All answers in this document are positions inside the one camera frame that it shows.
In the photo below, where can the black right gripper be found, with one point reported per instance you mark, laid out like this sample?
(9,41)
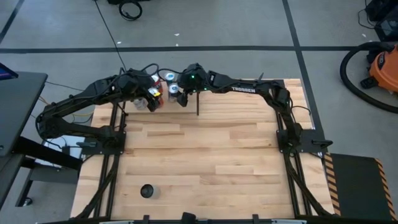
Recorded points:
(194,77)

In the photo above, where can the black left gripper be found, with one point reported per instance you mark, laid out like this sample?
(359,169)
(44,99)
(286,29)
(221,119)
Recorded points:
(136,84)

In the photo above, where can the white Celsius Arctic Vibe can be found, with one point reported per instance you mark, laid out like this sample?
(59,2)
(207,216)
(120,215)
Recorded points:
(140,103)

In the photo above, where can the blue silver Red Bull can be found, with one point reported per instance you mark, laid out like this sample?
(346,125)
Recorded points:
(169,76)
(173,88)

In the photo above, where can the red Fanta can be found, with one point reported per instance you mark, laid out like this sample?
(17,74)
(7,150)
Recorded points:
(153,91)
(155,77)

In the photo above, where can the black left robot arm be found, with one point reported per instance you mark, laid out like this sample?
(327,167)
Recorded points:
(81,95)

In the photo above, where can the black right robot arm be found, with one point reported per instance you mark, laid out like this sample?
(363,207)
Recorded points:
(245,89)

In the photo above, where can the light wooden shelf board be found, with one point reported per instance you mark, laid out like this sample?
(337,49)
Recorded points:
(174,109)

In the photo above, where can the black desk stand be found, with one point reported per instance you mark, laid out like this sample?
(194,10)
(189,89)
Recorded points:
(49,154)

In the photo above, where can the black rounded object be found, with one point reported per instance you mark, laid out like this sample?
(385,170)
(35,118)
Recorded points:
(188,217)

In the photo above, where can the white metal strip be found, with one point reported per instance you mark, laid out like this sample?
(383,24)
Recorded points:
(289,222)
(116,222)

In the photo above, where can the black desk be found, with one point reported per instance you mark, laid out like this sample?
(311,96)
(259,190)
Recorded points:
(18,109)

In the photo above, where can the laptop with blue screen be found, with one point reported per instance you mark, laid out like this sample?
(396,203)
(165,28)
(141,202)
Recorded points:
(5,74)

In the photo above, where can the orange shop vacuum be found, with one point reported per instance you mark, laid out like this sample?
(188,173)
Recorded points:
(343,71)
(387,70)

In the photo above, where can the black mat hazard stripe edges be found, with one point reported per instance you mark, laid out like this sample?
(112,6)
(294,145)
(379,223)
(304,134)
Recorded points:
(357,186)

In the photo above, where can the black equipment case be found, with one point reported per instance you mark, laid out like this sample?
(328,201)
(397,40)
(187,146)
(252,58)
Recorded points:
(387,28)

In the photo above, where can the black shelf side post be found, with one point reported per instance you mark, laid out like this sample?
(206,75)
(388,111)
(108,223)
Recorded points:
(197,105)

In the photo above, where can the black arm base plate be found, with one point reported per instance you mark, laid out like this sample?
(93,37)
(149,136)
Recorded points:
(93,151)
(314,137)

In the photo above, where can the black aluminium table frame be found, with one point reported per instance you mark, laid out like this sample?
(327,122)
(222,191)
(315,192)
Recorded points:
(111,186)

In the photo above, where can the black frame bracket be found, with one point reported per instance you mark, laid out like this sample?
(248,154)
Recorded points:
(255,217)
(145,218)

